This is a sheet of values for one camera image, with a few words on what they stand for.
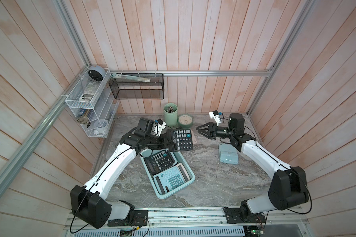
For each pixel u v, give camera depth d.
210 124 0.70
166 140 0.65
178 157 0.85
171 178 0.77
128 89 1.07
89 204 0.38
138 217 0.73
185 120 1.13
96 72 0.80
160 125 0.70
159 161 0.85
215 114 0.74
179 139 0.75
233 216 0.73
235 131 0.65
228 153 0.95
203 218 0.73
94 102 0.74
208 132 0.68
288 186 0.43
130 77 0.91
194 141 1.02
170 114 1.02
